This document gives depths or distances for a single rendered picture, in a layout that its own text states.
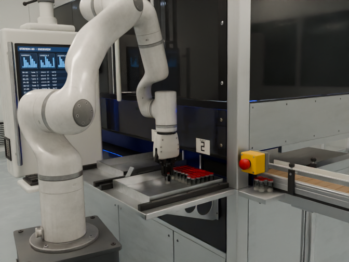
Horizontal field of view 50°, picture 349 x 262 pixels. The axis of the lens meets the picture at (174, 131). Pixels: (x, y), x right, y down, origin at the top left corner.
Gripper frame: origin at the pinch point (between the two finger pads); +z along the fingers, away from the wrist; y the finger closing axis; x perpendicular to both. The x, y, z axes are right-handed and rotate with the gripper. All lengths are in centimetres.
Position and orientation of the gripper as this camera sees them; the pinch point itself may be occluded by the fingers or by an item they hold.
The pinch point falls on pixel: (166, 170)
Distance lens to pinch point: 149.9
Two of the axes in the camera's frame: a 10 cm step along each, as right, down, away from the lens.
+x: 6.0, 1.1, -7.9
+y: -8.0, 1.1, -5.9
